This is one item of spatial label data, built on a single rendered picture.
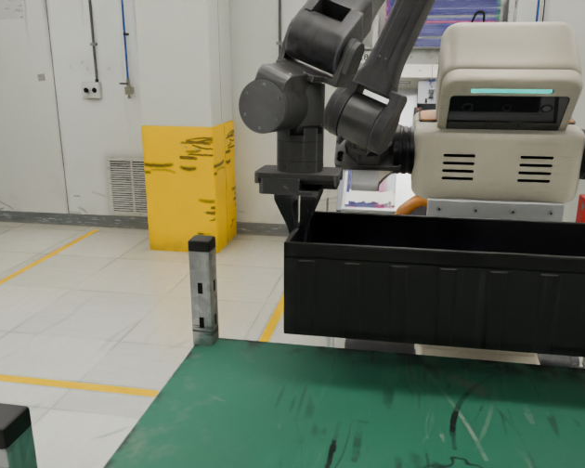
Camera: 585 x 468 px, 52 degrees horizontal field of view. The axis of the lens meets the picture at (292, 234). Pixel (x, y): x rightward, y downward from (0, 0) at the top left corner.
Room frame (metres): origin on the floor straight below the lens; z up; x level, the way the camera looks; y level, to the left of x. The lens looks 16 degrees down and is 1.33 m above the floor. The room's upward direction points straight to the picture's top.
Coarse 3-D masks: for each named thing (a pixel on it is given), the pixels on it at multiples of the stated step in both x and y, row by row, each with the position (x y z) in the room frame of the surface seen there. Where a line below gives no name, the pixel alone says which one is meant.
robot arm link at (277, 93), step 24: (360, 48) 0.70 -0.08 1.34; (264, 72) 0.64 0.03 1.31; (288, 72) 0.65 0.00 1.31; (312, 72) 0.69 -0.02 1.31; (336, 72) 0.69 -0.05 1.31; (240, 96) 0.65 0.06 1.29; (264, 96) 0.64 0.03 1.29; (288, 96) 0.64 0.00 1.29; (264, 120) 0.64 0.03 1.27; (288, 120) 0.64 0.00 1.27
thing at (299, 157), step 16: (304, 128) 0.70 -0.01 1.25; (320, 128) 0.72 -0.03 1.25; (288, 144) 0.70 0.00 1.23; (304, 144) 0.70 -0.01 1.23; (320, 144) 0.71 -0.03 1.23; (288, 160) 0.70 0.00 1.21; (304, 160) 0.70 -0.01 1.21; (320, 160) 0.71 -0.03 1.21; (256, 176) 0.70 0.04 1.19; (272, 176) 0.70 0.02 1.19; (288, 176) 0.70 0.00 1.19; (304, 176) 0.69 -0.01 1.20; (320, 176) 0.69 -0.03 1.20; (336, 176) 0.69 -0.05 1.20
